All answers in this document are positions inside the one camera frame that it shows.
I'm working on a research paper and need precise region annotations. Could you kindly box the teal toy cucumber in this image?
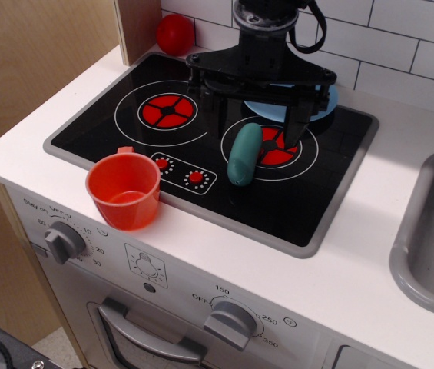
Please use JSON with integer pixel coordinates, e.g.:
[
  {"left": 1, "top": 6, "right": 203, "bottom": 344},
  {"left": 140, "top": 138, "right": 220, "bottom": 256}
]
[{"left": 227, "top": 122, "right": 263, "bottom": 187}]

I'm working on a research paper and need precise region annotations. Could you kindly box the red toy tomato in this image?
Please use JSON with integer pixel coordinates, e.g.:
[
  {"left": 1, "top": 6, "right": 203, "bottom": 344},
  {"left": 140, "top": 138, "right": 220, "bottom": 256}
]
[{"left": 156, "top": 14, "right": 195, "bottom": 56}]

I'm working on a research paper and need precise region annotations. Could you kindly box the blue plastic plate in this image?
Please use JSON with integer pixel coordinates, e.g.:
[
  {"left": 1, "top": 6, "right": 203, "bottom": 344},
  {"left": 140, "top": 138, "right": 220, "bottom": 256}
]
[{"left": 244, "top": 85, "right": 339, "bottom": 123}]

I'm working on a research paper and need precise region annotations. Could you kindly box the grey oven temperature knob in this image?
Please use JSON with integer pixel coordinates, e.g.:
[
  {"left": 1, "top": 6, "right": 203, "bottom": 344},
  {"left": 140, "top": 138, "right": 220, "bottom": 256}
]
[{"left": 203, "top": 298, "right": 258, "bottom": 351}]

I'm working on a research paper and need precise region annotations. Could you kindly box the grey timer knob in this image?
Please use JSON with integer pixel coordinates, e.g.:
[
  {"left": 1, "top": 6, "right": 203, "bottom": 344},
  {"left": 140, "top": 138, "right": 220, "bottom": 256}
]
[{"left": 45, "top": 221, "right": 86, "bottom": 264}]

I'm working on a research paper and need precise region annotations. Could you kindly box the orange plastic cup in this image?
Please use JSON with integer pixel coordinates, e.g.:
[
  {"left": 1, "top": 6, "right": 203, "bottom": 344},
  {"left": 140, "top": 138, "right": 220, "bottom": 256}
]
[{"left": 85, "top": 146, "right": 161, "bottom": 231}]

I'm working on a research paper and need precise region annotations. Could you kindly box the grey oven door handle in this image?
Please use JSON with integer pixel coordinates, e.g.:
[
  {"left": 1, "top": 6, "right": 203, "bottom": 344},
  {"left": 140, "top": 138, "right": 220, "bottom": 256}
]
[{"left": 98, "top": 298, "right": 207, "bottom": 366}]

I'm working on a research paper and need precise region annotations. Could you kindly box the wooden side panel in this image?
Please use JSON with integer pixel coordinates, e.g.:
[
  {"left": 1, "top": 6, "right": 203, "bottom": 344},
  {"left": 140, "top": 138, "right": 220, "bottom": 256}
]
[{"left": 114, "top": 0, "right": 161, "bottom": 66}]

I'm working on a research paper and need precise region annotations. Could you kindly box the black toy stove top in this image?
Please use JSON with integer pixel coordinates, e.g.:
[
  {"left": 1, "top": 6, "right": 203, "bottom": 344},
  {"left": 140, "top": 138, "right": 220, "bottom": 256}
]
[{"left": 44, "top": 53, "right": 379, "bottom": 258}]

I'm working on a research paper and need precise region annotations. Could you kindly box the black equipment base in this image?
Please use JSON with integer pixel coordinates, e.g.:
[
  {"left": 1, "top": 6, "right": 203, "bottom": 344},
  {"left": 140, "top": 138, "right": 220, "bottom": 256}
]
[{"left": 0, "top": 331, "right": 61, "bottom": 369}]

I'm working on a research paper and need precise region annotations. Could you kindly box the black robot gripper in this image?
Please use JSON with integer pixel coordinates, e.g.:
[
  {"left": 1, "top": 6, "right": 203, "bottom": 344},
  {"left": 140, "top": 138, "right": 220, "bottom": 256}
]
[{"left": 186, "top": 31, "right": 336, "bottom": 148}]

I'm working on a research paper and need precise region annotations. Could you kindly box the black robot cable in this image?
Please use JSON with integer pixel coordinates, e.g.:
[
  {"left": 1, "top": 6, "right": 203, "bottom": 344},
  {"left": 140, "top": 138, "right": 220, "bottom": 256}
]
[{"left": 287, "top": 0, "right": 328, "bottom": 55}]

